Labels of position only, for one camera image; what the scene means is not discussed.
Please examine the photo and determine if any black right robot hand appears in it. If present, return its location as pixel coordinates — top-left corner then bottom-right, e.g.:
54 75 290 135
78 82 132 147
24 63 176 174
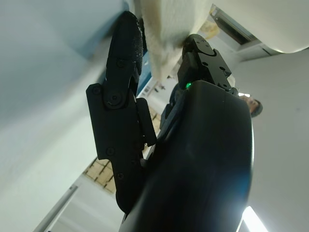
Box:
86 11 255 232

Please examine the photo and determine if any pale bread slice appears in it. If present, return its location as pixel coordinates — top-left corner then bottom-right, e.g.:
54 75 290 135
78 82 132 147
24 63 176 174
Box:
140 0 213 84

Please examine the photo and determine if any cream white two-slot toaster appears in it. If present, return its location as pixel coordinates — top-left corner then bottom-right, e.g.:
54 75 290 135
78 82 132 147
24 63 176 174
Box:
211 0 309 54

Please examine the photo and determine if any person in black trousers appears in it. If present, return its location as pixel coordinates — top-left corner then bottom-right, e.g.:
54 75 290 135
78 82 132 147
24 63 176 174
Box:
239 93 264 119

